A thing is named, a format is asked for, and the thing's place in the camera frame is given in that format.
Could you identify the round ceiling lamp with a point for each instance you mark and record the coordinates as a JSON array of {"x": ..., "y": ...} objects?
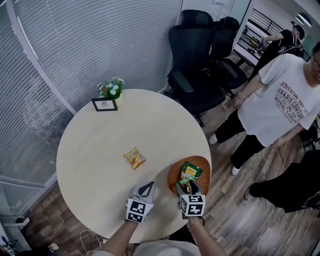
[{"x": 303, "y": 19}]

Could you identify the brown wooden bowl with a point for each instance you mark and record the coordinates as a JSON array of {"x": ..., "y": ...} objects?
[{"x": 175, "y": 172}]

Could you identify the person's dark trousers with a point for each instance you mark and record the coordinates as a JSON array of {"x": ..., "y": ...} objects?
[{"x": 182, "y": 235}]

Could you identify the orange snack packet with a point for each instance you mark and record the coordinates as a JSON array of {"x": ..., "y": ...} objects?
[{"x": 134, "y": 158}]

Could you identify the potted plant with white flowers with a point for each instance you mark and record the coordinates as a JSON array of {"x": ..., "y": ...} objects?
[{"x": 111, "y": 88}]

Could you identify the black metal shelf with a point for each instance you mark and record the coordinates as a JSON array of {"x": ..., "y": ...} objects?
[{"x": 255, "y": 27}]

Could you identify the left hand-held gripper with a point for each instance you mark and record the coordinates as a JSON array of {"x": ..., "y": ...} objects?
[{"x": 137, "y": 210}]

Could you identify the person's left forearm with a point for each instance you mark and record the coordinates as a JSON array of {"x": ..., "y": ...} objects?
[{"x": 117, "y": 237}]

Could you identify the green snack packet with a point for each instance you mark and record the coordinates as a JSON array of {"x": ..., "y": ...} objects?
[{"x": 191, "y": 170}]

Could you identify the black office chair with headrest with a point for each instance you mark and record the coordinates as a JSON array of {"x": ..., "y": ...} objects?
[{"x": 192, "y": 65}]

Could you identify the black picture frame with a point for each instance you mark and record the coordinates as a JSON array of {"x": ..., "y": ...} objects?
[{"x": 104, "y": 104}]

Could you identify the person's right forearm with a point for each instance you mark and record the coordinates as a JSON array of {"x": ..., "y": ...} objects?
[{"x": 206, "y": 237}]

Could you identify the person's grey shirt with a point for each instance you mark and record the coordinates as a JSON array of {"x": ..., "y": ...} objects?
[{"x": 162, "y": 248}]

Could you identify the white side desk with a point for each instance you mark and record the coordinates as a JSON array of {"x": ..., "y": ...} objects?
[{"x": 12, "y": 230}]

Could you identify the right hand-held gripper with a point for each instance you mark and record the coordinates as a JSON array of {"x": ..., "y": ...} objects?
[{"x": 193, "y": 206}]

